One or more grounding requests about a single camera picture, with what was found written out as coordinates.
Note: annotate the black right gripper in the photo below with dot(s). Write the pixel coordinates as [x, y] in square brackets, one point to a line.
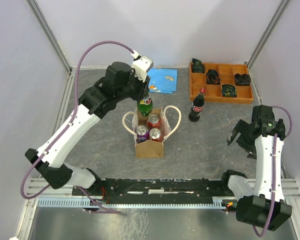
[241, 127]

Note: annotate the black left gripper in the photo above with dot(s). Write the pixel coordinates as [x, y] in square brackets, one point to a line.
[143, 88]

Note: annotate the green glass bottle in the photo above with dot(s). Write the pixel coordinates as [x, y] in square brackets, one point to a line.
[145, 106]

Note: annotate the red soda can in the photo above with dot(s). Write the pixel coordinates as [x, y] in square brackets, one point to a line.
[154, 121]
[155, 134]

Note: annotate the purple soda can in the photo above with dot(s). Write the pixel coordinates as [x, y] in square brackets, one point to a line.
[142, 133]

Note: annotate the canvas tote bag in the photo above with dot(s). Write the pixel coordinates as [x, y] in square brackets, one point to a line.
[149, 148]

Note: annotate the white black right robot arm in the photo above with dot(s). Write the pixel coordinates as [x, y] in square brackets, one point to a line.
[263, 205]

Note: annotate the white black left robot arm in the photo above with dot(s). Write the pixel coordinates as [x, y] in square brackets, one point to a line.
[121, 81]

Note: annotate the blue patterned folded cloth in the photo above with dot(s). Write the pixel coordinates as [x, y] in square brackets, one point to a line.
[163, 80]

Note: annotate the rolled dark belt lower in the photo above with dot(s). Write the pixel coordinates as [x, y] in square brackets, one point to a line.
[229, 91]

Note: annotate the rolled dark belt right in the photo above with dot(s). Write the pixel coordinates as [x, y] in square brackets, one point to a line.
[242, 79]

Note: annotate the orange wooden compartment tray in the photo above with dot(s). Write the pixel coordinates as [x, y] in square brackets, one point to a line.
[226, 71]

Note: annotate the cola plastic bottle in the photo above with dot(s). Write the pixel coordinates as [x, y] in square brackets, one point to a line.
[197, 106]

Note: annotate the rolled dark belt top-left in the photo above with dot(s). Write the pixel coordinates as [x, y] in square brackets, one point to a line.
[197, 66]

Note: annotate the rolled dark belt middle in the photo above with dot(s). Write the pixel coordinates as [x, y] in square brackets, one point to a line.
[213, 77]

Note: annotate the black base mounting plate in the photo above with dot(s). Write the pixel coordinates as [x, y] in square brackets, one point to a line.
[159, 191]

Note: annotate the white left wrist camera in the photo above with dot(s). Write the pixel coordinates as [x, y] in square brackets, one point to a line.
[141, 66]

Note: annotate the blue cable duct rail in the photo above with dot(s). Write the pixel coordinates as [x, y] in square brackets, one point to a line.
[83, 202]

